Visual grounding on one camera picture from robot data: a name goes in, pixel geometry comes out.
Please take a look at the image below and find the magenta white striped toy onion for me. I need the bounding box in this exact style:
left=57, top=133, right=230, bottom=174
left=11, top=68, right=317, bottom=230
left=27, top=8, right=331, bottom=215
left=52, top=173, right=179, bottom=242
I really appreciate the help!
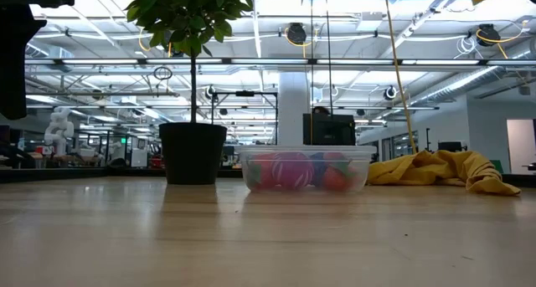
left=270, top=151, right=316, bottom=192

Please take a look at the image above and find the purple toy grape bunch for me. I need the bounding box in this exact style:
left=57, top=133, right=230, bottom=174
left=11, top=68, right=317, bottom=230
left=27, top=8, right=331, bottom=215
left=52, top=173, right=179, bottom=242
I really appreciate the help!
left=310, top=152, right=330, bottom=183

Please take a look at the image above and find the small red toy strawberry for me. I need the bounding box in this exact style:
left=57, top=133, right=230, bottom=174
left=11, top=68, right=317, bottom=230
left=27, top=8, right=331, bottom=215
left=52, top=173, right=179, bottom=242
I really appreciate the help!
left=322, top=161, right=353, bottom=192

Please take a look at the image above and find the clear plastic tupperware container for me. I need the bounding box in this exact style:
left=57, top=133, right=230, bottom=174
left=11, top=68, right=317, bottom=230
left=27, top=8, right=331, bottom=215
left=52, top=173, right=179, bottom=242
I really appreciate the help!
left=234, top=144, right=378, bottom=195

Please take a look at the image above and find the green plant in black pot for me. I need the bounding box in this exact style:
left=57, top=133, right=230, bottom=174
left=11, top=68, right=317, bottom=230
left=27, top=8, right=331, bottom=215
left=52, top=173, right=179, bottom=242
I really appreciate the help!
left=106, top=0, right=261, bottom=186

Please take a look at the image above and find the yellow cloth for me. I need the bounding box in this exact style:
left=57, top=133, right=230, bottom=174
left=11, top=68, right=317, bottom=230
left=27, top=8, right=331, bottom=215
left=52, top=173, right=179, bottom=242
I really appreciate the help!
left=367, top=149, right=523, bottom=197

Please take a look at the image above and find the black metal rig frame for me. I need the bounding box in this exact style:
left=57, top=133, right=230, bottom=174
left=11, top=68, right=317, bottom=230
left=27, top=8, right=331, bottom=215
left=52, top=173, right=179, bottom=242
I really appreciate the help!
left=210, top=90, right=280, bottom=145

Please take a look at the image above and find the thin black hanging cable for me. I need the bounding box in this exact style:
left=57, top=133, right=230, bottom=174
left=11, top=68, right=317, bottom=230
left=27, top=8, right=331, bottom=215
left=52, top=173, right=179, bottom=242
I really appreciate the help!
left=309, top=0, right=315, bottom=145

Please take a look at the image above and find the yellow hanging cable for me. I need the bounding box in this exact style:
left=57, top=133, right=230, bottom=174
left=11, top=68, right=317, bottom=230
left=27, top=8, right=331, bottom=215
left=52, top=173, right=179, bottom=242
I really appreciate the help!
left=383, top=0, right=418, bottom=154

